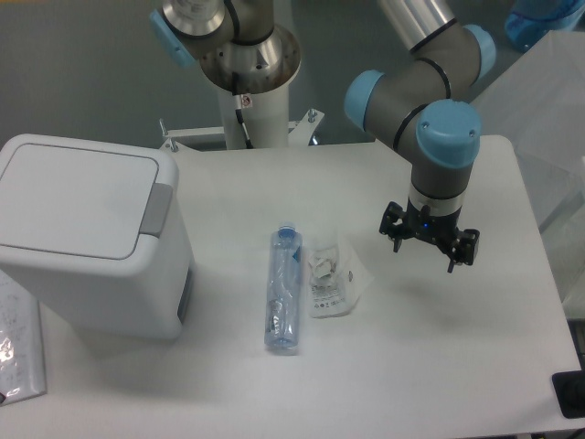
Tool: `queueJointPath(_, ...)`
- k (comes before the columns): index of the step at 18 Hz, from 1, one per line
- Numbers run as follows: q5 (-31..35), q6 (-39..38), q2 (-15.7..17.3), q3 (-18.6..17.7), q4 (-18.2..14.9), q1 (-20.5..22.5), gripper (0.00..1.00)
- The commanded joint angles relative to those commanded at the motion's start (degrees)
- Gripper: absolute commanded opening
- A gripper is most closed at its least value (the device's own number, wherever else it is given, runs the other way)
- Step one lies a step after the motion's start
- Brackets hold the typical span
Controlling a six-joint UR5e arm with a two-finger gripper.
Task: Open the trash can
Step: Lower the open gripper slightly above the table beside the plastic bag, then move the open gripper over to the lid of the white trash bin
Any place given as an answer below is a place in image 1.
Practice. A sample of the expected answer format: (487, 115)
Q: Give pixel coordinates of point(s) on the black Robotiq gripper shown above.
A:
(461, 246)

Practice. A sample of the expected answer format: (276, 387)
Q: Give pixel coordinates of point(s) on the white push-lid trash can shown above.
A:
(94, 231)

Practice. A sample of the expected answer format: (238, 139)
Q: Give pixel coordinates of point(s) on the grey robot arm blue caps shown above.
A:
(419, 114)

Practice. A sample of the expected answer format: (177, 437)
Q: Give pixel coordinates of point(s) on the clear plastic bag with trash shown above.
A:
(336, 277)

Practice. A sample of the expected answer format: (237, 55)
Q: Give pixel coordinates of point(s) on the clear blue plastic bottle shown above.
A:
(284, 287)

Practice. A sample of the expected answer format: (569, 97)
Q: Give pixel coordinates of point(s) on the translucent plastic box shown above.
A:
(538, 105)

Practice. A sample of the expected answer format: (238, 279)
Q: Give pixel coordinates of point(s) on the black device at table corner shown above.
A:
(569, 388)

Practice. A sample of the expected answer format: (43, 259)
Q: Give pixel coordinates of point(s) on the blue plastic bag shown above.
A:
(529, 21)

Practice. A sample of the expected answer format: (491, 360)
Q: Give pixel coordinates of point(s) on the white table clamp bracket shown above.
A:
(250, 134)

